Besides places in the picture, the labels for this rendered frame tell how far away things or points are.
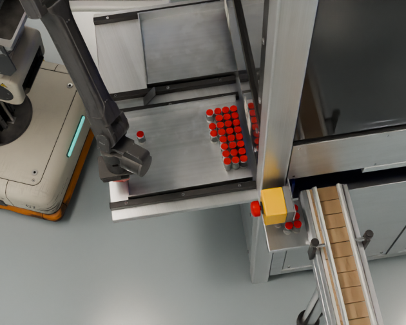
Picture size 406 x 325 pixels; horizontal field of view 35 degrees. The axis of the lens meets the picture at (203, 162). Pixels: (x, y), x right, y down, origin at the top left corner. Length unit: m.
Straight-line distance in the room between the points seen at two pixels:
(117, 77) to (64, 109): 0.72
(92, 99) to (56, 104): 1.19
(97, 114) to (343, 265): 0.71
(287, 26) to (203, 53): 0.93
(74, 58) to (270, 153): 0.48
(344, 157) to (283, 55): 0.51
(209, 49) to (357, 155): 0.63
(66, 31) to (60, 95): 1.29
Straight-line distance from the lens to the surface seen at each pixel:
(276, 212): 1.57
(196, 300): 2.56
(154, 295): 2.58
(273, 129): 1.35
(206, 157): 1.79
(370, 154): 1.59
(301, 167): 1.56
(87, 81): 1.45
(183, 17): 2.05
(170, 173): 1.77
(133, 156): 1.54
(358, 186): 1.78
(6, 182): 2.56
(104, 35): 2.04
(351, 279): 1.64
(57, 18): 1.39
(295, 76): 1.19
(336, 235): 1.67
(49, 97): 2.69
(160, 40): 2.00
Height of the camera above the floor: 2.50
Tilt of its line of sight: 65 degrees down
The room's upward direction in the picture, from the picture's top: 6 degrees counter-clockwise
